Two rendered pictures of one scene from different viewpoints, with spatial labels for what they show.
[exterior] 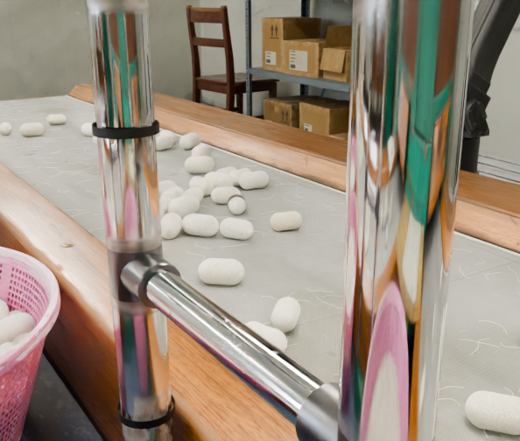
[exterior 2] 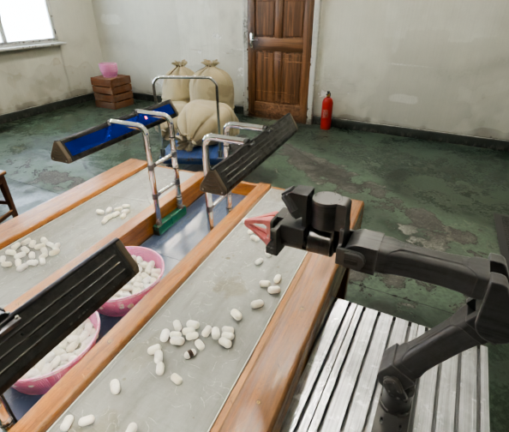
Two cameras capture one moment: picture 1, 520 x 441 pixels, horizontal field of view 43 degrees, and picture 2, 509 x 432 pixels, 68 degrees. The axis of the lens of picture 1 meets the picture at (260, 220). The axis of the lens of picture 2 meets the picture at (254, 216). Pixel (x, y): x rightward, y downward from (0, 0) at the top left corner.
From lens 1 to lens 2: 91 cm
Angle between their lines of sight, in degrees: 53
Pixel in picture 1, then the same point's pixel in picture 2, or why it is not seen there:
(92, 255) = (103, 351)
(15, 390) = (42, 382)
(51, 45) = (500, 92)
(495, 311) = not seen: outside the picture
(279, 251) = (152, 390)
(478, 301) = not seen: outside the picture
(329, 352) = not seen: outside the picture
